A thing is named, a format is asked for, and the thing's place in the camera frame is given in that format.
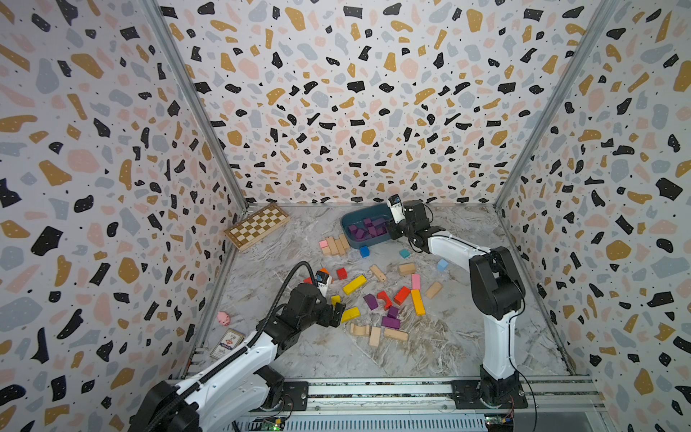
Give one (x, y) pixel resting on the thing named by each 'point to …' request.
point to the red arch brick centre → (384, 298)
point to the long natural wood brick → (332, 246)
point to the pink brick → (415, 281)
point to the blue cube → (364, 251)
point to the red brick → (401, 295)
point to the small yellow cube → (336, 300)
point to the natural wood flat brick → (397, 335)
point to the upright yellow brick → (418, 302)
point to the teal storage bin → (367, 225)
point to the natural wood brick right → (433, 290)
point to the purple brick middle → (371, 301)
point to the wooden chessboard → (257, 225)
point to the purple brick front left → (391, 322)
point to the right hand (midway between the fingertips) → (390, 219)
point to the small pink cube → (323, 244)
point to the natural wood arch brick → (360, 330)
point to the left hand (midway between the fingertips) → (335, 300)
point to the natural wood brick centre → (407, 268)
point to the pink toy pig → (223, 318)
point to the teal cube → (405, 253)
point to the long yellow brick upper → (354, 284)
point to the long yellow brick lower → (350, 313)
